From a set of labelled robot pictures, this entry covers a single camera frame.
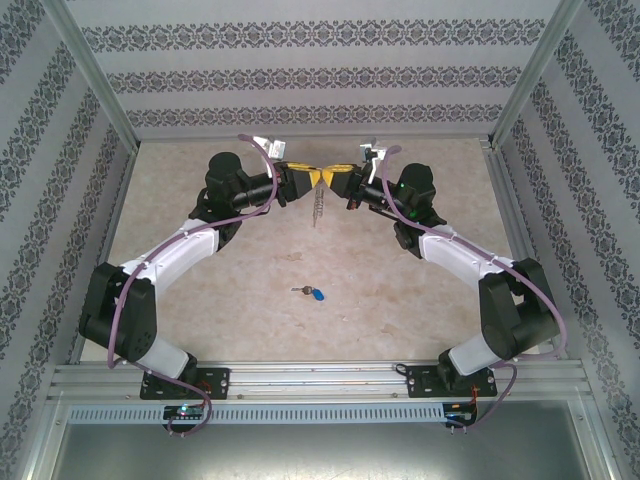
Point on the circuit board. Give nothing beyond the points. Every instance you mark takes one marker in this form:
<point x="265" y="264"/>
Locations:
<point x="185" y="411"/>
<point x="460" y="414"/>

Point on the aluminium frame beam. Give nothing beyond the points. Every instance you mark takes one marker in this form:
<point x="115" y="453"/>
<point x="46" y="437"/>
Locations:
<point x="597" y="440"/>
<point x="45" y="440"/>

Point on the silver keyring with fob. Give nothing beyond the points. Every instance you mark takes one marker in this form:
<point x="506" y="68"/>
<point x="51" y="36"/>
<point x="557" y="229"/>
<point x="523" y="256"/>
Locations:
<point x="317" y="207"/>

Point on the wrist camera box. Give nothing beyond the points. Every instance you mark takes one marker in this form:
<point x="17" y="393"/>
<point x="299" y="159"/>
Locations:
<point x="272" y="146"/>
<point x="372" y="150"/>

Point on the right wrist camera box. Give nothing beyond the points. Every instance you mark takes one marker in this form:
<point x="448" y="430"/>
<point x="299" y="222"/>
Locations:
<point x="372" y="150"/>

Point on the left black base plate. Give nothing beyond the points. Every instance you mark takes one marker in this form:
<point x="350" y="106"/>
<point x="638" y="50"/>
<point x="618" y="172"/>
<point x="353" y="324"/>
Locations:
<point x="215" y="382"/>

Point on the aluminium corner post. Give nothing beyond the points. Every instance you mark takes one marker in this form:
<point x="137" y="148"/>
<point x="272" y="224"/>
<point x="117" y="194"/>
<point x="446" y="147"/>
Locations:
<point x="96" y="75"/>
<point x="530" y="75"/>

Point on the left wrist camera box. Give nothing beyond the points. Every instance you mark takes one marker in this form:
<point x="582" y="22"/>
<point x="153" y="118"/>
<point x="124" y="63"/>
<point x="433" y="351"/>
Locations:
<point x="272" y="146"/>

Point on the aluminium side rail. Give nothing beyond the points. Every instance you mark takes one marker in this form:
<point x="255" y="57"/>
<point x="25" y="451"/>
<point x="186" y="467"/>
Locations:
<point x="117" y="200"/>
<point x="500" y="170"/>

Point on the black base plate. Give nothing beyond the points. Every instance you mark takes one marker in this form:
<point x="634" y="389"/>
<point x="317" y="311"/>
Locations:
<point x="422" y="382"/>
<point x="215" y="382"/>

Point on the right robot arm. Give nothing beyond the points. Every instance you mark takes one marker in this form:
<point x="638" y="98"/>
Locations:
<point x="515" y="310"/>

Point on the key with blue cap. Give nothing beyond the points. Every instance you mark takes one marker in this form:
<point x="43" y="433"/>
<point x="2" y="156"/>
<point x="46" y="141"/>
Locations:
<point x="316" y="295"/>

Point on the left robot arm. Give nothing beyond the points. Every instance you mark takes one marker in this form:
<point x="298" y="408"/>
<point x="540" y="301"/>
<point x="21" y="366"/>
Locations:
<point x="120" y="310"/>

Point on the right circuit board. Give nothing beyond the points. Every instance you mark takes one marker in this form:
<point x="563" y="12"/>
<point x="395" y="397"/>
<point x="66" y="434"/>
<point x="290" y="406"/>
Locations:
<point x="460" y="414"/>

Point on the grey metal sheet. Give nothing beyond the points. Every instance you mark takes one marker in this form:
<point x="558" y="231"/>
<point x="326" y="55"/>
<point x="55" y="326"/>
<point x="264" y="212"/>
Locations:
<point x="320" y="455"/>

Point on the left circuit board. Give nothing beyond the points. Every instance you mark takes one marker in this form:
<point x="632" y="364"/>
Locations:
<point x="185" y="411"/>

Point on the aluminium mounting rail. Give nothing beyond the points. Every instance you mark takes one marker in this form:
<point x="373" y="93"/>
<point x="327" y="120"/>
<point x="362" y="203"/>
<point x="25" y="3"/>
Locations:
<point x="320" y="380"/>

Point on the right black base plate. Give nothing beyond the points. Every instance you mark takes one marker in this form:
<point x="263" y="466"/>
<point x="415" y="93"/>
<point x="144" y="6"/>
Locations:
<point x="422" y="382"/>

